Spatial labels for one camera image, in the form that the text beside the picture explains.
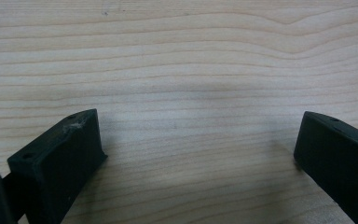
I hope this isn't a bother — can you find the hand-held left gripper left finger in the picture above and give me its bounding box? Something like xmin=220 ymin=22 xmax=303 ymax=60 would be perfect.
xmin=7 ymin=108 xmax=108 ymax=224

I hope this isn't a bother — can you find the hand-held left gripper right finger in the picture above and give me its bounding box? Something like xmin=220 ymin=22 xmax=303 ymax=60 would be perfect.
xmin=293 ymin=110 xmax=358 ymax=224

